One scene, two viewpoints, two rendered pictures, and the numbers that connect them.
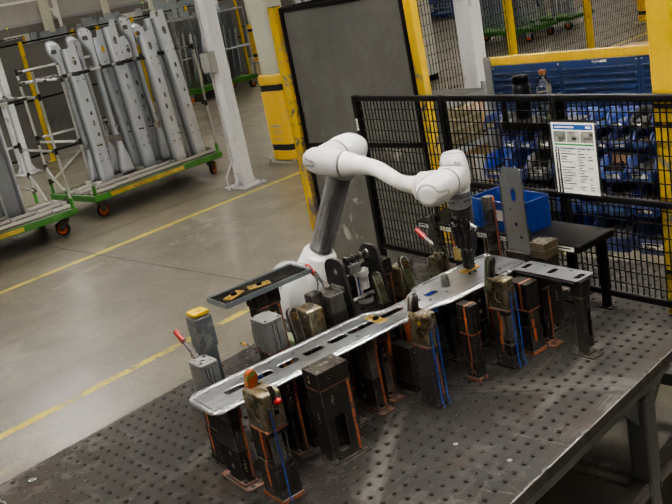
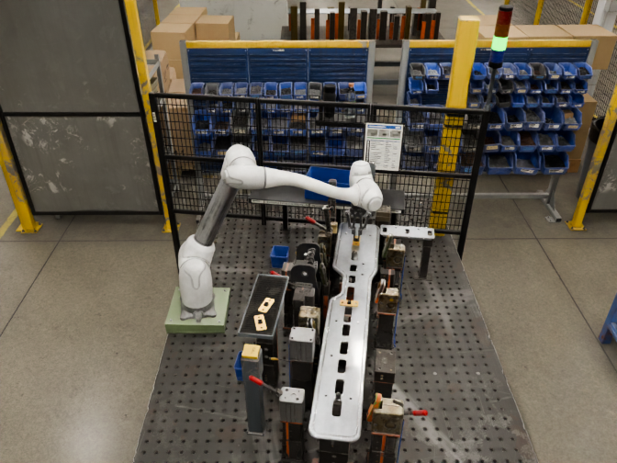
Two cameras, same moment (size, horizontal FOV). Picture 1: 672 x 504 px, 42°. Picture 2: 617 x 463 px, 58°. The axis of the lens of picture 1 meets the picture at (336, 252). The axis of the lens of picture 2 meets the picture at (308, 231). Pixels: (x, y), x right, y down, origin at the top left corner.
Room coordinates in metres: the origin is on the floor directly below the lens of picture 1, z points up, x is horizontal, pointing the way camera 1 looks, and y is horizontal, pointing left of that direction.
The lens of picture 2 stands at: (1.67, 1.45, 2.70)
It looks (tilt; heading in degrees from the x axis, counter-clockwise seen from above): 34 degrees down; 312
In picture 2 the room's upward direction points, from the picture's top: straight up
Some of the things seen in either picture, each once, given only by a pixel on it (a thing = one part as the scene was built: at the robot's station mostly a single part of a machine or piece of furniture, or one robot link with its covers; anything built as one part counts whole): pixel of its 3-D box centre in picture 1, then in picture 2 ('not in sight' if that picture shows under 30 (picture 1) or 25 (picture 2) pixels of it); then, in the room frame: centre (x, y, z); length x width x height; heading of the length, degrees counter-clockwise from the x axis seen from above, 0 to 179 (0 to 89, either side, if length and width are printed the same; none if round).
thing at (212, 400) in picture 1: (373, 323); (350, 307); (2.80, -0.08, 1.00); 1.38 x 0.22 x 0.02; 124
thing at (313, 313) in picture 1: (318, 356); (309, 343); (2.85, 0.13, 0.89); 0.13 x 0.11 x 0.38; 34
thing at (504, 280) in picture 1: (505, 321); (393, 273); (2.87, -0.54, 0.87); 0.12 x 0.09 x 0.35; 34
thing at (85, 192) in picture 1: (124, 123); not in sight; (10.70, 2.20, 0.88); 1.91 x 1.01 x 1.76; 135
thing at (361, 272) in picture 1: (363, 312); (307, 294); (3.04, -0.06, 0.94); 0.18 x 0.13 x 0.49; 124
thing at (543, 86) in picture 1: (544, 94); (350, 100); (3.52, -0.95, 1.53); 0.06 x 0.06 x 0.20
